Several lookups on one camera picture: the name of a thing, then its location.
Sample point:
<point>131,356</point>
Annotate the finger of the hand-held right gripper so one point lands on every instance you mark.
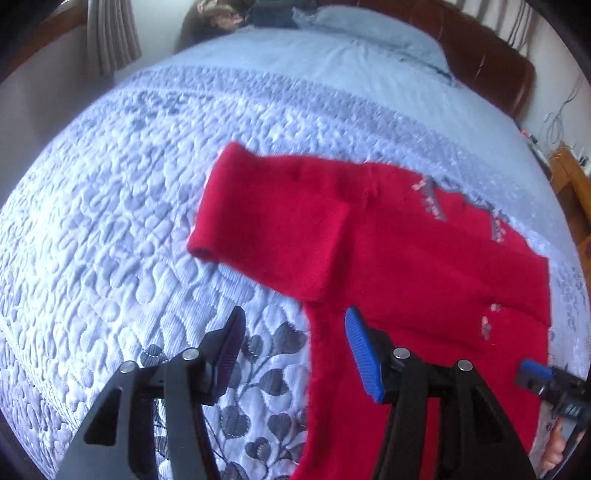
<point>533,373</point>

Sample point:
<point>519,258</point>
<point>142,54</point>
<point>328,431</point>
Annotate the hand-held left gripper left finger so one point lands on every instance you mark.
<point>228,347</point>

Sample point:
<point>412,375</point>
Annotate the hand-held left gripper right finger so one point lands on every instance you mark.
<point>362,351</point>

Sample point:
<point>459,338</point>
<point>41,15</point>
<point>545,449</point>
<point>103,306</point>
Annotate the red knit sweater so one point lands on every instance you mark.
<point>392,240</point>

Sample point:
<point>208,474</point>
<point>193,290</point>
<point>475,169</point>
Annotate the person's right hand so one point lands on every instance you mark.
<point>552,450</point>

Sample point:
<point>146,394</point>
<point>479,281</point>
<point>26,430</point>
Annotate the grey quilted floral bedspread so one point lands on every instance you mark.
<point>115,221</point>

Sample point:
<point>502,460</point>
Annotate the wooden cabinet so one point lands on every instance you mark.
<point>572,194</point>

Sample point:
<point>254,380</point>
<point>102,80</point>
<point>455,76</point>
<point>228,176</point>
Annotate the light blue bed sheet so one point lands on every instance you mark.
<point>277,50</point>

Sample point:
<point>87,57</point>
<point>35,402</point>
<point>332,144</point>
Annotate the light blue pillow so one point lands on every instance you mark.
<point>369,37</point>

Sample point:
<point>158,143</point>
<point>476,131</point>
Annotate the beige curtain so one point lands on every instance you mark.
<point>113,32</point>

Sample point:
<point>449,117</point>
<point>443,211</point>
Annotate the dark blue garment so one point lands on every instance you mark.
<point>277,14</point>

